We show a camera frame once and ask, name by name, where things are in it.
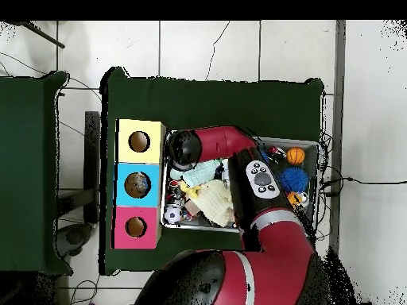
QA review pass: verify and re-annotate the light blue waffle cloth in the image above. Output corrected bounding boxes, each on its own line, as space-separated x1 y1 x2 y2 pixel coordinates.
170 158 223 188

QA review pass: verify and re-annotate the cream waffle cloth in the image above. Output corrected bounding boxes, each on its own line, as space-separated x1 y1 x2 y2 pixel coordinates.
189 179 235 228

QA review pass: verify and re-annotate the shallow clear mesh bin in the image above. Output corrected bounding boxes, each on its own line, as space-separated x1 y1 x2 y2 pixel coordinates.
161 131 321 239

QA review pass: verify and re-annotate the yellow rubber duck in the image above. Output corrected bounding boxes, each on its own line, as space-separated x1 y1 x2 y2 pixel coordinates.
180 183 201 199

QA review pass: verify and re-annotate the black and white soccer ball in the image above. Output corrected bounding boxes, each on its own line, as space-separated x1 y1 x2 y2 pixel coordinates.
163 204 184 226

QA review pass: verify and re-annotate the dark green table cloth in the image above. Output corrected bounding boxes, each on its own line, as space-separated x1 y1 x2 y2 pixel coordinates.
100 66 325 280

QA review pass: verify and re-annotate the blue spiky ball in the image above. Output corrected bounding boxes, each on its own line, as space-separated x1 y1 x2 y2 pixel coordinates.
281 167 310 193

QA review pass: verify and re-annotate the orange basketball toy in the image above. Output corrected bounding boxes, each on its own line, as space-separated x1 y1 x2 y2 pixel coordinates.
285 146 306 166

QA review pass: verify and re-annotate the orange plastic toy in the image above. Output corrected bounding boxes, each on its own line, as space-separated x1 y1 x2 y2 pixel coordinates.
287 191 305 208

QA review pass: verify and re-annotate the black flat panel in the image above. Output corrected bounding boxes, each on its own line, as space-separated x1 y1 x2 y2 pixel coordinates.
84 110 103 225

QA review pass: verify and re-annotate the grey stand base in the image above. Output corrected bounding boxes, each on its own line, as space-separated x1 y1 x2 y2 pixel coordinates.
53 222 98 258

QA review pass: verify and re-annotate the green cloth side table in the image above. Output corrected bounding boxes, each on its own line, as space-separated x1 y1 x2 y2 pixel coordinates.
0 71 71 276

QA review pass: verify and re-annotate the dark thin rod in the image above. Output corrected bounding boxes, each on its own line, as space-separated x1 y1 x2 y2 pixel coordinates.
17 21 67 50

